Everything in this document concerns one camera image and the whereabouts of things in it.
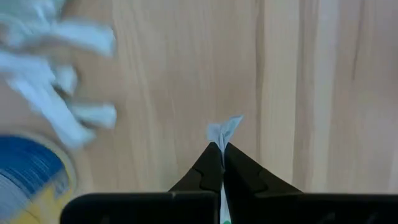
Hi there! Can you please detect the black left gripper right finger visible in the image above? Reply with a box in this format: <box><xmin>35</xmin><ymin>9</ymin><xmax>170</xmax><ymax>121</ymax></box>
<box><xmin>223</xmin><ymin>142</ymin><xmax>302</xmax><ymax>224</ymax></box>

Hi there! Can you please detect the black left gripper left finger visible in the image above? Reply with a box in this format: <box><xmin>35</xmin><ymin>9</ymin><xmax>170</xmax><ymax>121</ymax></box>
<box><xmin>169</xmin><ymin>142</ymin><xmax>224</xmax><ymax>194</ymax></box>

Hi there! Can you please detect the Lysol wipes canister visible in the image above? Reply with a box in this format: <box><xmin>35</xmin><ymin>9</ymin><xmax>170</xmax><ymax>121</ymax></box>
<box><xmin>0</xmin><ymin>134</ymin><xmax>77</xmax><ymax>224</ymax></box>

